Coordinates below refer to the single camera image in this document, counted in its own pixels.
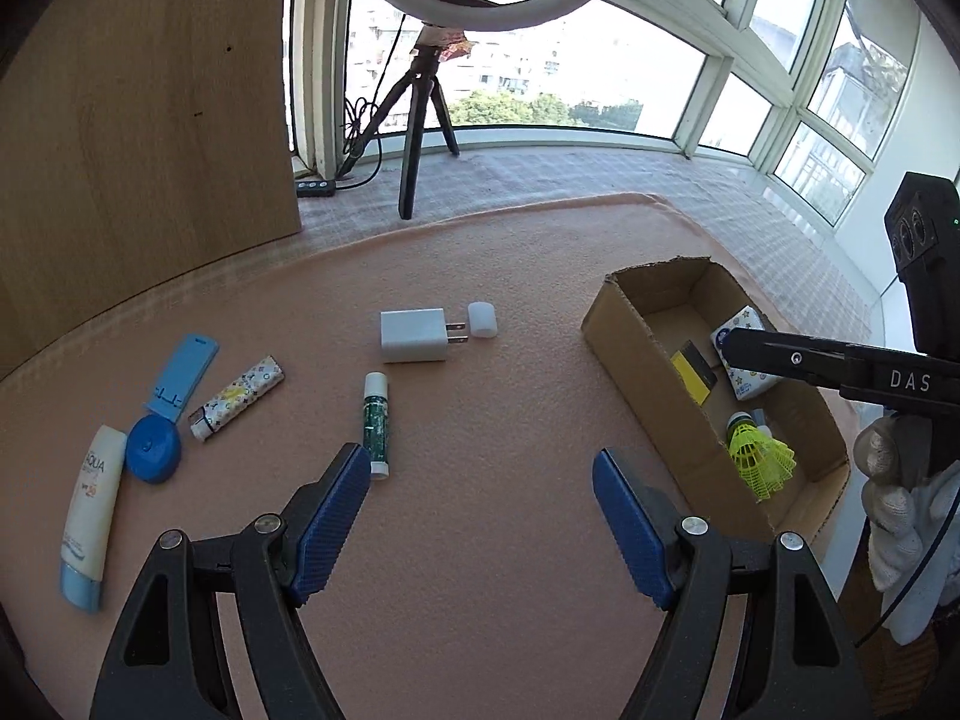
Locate yellow shuttlecock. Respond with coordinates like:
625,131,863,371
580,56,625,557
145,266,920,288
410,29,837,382
725,411,796,502

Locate yellow black sponge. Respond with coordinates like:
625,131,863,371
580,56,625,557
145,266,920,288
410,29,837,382
670,343,722,406

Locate light wooden board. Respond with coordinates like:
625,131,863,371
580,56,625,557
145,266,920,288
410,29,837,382
0,0,302,383

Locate black ring light cable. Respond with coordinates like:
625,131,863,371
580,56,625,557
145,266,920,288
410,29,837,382
341,94,383,188

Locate person's right hand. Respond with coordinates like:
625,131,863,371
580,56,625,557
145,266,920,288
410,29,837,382
855,412,960,646

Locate patterned lighter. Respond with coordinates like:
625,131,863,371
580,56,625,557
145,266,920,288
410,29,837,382
189,354,286,442

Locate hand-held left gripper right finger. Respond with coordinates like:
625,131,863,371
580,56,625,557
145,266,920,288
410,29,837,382
592,448,875,720

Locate white charger plug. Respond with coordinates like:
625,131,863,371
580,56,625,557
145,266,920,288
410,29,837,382
380,306,470,365

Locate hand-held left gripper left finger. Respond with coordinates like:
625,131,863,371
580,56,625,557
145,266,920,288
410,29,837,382
90,442,372,720

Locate white sunscreen tube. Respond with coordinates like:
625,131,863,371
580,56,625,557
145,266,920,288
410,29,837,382
60,425,127,611

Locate pink blanket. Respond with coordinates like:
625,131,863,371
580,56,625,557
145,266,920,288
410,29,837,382
0,193,871,720

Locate thin black cable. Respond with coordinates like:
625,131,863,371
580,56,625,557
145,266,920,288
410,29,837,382
855,506,960,646

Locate crumpled patterned wrapper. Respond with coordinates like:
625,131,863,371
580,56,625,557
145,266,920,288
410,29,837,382
416,25,472,61

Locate green lip balm stick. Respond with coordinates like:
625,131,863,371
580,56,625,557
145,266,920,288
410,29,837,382
362,371,391,479

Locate white checkered mat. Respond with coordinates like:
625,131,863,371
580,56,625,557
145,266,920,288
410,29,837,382
300,146,893,316

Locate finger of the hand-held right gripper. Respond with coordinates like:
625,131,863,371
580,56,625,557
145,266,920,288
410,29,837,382
724,328,852,391

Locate blue phone stand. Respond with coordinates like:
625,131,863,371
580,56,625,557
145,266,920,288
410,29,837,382
144,333,221,421

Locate patterned tissue pack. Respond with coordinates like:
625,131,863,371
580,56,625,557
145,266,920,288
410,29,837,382
710,305,781,400

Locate black tripod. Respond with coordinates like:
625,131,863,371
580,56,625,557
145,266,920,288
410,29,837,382
367,45,461,221

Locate cardboard box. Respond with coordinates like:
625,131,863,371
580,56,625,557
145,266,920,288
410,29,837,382
581,256,851,541

